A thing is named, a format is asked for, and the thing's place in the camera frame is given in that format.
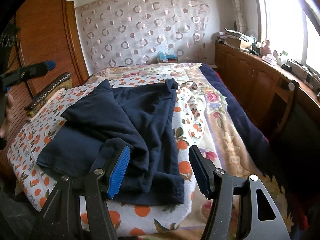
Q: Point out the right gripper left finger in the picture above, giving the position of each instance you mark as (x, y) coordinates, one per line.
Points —
(76, 207)

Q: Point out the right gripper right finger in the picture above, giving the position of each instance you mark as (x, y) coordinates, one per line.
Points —
(258, 216)

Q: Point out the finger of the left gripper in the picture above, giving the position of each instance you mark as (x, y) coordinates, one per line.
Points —
(50, 65)

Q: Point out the navy blue printed t-shirt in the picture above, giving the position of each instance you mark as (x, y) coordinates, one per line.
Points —
(107, 119)

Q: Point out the person left hand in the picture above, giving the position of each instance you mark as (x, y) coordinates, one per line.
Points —
(7, 123)

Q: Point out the brown louvered wooden wardrobe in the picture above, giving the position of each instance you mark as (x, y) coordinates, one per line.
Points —
(48, 31)

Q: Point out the floral quilt bedspread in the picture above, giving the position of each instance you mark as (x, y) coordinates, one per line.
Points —
(217, 119)

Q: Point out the navy blue blanket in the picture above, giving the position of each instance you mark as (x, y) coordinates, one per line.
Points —
(254, 140)

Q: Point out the circle patterned sheer curtain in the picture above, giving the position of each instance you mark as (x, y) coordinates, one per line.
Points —
(116, 33)

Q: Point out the blue tissue box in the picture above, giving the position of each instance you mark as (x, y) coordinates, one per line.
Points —
(166, 58)

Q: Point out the wooden window side cabinet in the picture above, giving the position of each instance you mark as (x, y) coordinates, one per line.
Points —
(270, 96)

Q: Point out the pink bottle on sill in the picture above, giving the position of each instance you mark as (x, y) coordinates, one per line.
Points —
(265, 48)

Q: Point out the stack of papers and boxes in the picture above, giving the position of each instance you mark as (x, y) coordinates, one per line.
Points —
(235, 39)

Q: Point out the bright window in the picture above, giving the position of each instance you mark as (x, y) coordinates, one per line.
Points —
(291, 29)

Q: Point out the tied window curtain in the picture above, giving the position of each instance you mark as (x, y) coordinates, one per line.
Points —
(238, 13)

